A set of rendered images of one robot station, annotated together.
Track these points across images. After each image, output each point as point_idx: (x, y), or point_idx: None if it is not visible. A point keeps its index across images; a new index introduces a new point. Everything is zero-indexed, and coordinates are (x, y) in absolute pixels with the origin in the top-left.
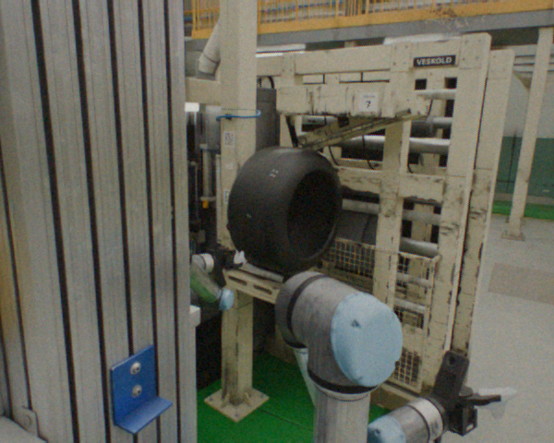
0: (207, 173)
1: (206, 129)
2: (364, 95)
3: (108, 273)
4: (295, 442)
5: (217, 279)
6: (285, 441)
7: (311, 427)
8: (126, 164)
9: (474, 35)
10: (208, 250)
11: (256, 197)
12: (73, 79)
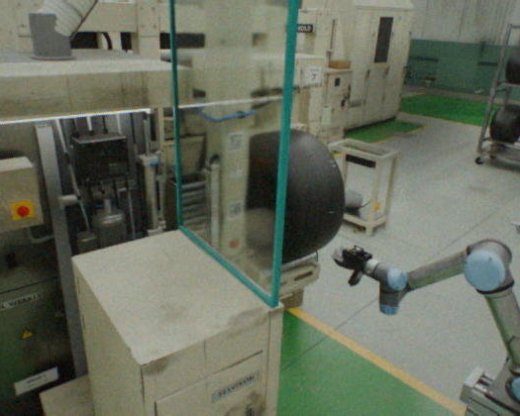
0: (156, 195)
1: (147, 135)
2: (310, 68)
3: None
4: (296, 380)
5: (359, 278)
6: (293, 387)
7: (281, 365)
8: None
9: (324, 10)
10: (367, 257)
11: (335, 192)
12: None
